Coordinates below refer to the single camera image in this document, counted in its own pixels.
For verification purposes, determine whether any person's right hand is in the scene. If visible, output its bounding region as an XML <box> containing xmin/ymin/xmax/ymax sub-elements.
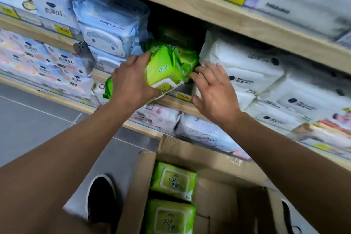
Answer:
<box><xmin>189</xmin><ymin>61</ymin><xmax>242</xmax><ymax>128</ymax></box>

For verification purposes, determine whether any person's left hand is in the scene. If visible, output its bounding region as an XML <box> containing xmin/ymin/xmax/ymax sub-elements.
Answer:
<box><xmin>110</xmin><ymin>51</ymin><xmax>162</xmax><ymax>111</ymax></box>

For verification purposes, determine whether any white blue tissue pack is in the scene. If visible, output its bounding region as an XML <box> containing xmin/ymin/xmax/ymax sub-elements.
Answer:
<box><xmin>175</xmin><ymin>113</ymin><xmax>242</xmax><ymax>153</ymax></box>

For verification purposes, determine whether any stack of light blue wipes packs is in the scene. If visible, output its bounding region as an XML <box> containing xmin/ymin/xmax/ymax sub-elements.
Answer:
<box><xmin>72</xmin><ymin>0</ymin><xmax>153</xmax><ymax>74</ymax></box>

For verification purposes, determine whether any brown cardboard box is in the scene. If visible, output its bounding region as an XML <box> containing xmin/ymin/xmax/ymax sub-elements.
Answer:
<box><xmin>116</xmin><ymin>134</ymin><xmax>291</xmax><ymax>234</ymax></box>

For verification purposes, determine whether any wooden edged grey shelf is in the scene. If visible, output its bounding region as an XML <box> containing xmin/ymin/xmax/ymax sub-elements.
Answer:
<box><xmin>0</xmin><ymin>0</ymin><xmax>351</xmax><ymax>171</ymax></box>

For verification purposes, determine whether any person's left forearm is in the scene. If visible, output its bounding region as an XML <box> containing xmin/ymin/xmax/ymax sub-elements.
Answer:
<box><xmin>0</xmin><ymin>102</ymin><xmax>132</xmax><ymax>234</ymax></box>

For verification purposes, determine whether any person's right forearm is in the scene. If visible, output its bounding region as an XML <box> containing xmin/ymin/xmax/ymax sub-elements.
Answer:
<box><xmin>219</xmin><ymin>111</ymin><xmax>351</xmax><ymax>234</ymax></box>

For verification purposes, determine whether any person's left black shoe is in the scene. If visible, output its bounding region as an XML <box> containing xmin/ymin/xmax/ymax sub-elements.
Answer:
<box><xmin>85</xmin><ymin>174</ymin><xmax>118</xmax><ymax>225</ymax></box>

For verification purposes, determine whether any person's black shoe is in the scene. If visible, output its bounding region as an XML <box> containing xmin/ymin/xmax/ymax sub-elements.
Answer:
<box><xmin>85</xmin><ymin>174</ymin><xmax>118</xmax><ymax>225</ymax></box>
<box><xmin>281</xmin><ymin>199</ymin><xmax>302</xmax><ymax>234</ymax></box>

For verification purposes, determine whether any person's right black shoe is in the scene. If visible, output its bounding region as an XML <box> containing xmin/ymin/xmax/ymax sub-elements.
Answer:
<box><xmin>281</xmin><ymin>199</ymin><xmax>302</xmax><ymax>234</ymax></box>

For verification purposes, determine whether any person's left leg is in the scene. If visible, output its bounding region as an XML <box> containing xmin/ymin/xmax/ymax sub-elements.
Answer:
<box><xmin>61</xmin><ymin>209</ymin><xmax>113</xmax><ymax>234</ymax></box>

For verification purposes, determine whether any large white tissue pack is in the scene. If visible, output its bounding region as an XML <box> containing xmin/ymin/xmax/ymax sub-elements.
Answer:
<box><xmin>255</xmin><ymin>0</ymin><xmax>351</xmax><ymax>39</ymax></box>

